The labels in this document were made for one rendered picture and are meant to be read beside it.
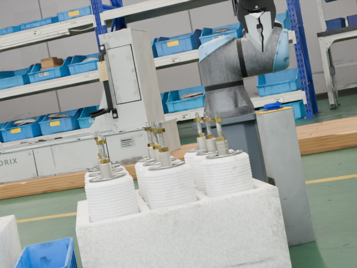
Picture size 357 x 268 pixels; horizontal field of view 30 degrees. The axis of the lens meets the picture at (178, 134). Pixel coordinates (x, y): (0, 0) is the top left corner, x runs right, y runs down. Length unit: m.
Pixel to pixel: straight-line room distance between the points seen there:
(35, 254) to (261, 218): 0.53
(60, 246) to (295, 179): 0.55
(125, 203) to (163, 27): 8.96
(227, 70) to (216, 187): 0.67
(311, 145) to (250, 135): 1.41
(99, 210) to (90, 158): 2.41
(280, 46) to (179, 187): 0.74
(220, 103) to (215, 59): 0.13
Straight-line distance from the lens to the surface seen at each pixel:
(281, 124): 1.53
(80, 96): 10.71
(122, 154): 3.61
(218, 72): 1.91
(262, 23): 1.57
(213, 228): 1.27
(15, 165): 3.91
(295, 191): 1.55
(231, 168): 1.30
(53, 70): 6.70
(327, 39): 6.69
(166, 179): 1.28
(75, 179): 3.66
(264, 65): 1.92
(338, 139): 3.27
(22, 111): 11.22
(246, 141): 1.89
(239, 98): 1.92
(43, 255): 1.53
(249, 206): 1.28
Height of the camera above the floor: 0.38
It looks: 3 degrees down
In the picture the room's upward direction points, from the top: 10 degrees counter-clockwise
